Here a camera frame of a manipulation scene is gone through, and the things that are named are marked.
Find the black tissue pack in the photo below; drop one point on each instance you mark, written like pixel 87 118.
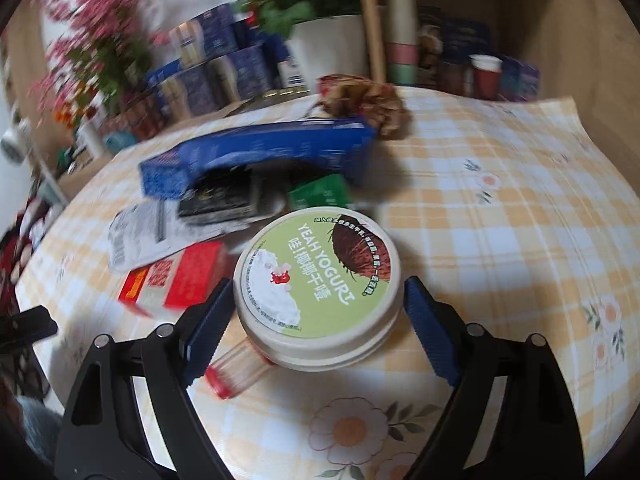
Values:
pixel 217 192

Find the blue and white box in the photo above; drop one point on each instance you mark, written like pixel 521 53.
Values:
pixel 291 74

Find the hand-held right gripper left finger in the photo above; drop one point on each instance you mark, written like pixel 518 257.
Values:
pixel 210 332

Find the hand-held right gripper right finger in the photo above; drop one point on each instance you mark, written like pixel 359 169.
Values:
pixel 432 332

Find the gold metal tray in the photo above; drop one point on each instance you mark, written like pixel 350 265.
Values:
pixel 280 95

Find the crumpled brown wrapper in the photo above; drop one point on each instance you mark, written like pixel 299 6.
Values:
pixel 367 102

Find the red paper cup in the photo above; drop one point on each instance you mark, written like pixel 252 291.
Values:
pixel 486 77

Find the white lid with green label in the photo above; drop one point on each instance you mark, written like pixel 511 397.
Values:
pixel 315 285

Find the white desk fan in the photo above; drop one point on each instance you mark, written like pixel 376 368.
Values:
pixel 12 142

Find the wooden shelf unit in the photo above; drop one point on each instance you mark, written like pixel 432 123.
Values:
pixel 540 25

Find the blue and gold gift box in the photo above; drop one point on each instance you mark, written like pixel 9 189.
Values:
pixel 205 35
pixel 192 92
pixel 242 72

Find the flattened blue carton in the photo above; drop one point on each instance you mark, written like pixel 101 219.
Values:
pixel 260 155

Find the dark blue picture box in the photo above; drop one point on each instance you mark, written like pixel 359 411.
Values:
pixel 450 35

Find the red and white box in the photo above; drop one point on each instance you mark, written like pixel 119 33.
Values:
pixel 175 280

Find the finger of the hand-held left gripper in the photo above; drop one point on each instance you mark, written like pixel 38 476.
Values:
pixel 25 330

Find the brown drinking glass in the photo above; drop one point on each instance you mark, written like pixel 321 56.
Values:
pixel 456 79

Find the small purple blue box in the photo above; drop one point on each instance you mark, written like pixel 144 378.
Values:
pixel 520 80

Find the stack of pastel paper cups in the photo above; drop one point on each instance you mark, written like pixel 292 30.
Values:
pixel 401 40

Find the green torn wrapper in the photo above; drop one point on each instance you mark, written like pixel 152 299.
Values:
pixel 320 192

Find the flat blue box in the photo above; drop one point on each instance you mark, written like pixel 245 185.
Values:
pixel 162 75

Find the white faceted flower pot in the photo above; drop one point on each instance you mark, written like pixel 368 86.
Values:
pixel 330 50

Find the white printed packet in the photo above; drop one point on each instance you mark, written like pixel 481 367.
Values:
pixel 145 235

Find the clear tube with red caps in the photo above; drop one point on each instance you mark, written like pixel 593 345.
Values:
pixel 232 367

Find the pink blossom artificial plant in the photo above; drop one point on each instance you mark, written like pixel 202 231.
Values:
pixel 95 45

